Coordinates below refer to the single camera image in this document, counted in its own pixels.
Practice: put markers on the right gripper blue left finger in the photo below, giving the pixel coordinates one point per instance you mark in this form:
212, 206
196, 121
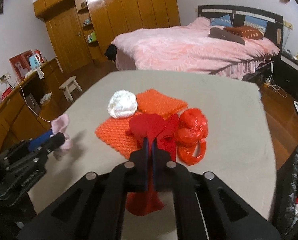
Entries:
145, 152

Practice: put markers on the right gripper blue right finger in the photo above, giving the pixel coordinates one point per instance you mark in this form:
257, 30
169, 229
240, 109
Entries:
153, 153

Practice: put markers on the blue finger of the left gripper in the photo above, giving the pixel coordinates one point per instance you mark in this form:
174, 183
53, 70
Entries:
35, 143

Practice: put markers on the red cloth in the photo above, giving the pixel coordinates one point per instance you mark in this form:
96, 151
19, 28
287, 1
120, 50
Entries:
155, 128

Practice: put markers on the orange foam net sheet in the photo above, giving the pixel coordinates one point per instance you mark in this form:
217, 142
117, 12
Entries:
116, 133
152, 101

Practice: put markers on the red plastic bag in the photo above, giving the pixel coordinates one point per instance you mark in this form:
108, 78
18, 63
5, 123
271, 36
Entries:
191, 136

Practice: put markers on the white paper ball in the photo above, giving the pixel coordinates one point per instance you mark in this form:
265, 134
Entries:
122, 104

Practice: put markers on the black bag lined trash bin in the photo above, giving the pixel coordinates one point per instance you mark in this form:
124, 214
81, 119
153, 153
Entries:
285, 214

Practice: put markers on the wooden side desk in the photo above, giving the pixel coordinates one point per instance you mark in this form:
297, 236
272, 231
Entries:
25, 112

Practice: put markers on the small white wooden stool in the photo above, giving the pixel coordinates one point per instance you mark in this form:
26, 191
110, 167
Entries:
68, 87

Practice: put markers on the light blue electric kettle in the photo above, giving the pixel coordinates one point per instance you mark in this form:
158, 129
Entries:
35, 61

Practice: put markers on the pink quilted bed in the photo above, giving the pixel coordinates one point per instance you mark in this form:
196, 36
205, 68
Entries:
191, 49

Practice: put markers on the dark brown flat cushion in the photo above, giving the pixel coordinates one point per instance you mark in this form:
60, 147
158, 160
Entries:
225, 35

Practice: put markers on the left blue pillow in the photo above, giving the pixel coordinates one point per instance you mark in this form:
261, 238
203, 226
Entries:
224, 21

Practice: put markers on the blue pillow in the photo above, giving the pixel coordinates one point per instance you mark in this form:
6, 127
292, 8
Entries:
256, 23
224, 21

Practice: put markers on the brown dotted cushion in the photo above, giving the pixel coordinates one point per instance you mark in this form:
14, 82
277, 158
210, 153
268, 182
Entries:
245, 31

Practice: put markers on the black white nightstand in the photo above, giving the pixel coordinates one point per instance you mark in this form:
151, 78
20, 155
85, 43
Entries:
286, 74

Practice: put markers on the right blue pillow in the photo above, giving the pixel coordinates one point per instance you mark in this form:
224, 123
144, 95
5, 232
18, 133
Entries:
256, 23

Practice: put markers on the black bed headboard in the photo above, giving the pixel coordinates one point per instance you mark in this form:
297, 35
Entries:
275, 27

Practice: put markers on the red picture frame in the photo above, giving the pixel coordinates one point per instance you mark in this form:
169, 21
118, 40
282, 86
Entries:
21, 64

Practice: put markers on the wooden wardrobe wall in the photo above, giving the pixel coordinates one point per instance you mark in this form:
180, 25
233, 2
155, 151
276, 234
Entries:
80, 31

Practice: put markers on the wall power socket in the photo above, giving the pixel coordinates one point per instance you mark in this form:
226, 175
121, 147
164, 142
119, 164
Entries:
288, 25

